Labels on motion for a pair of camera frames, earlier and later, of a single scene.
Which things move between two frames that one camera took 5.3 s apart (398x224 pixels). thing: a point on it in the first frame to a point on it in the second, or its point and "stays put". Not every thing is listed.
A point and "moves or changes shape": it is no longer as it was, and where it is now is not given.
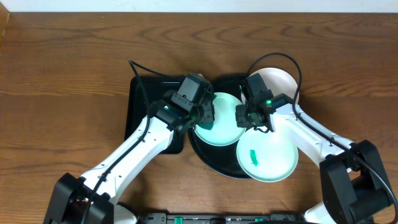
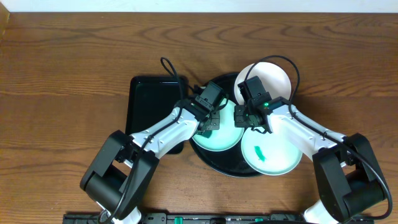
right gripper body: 246,117 stays put
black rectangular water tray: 157,88 stays put
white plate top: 279,81 moves or changes shape
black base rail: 214,218 stays put
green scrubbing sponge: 207,126 moves or changes shape
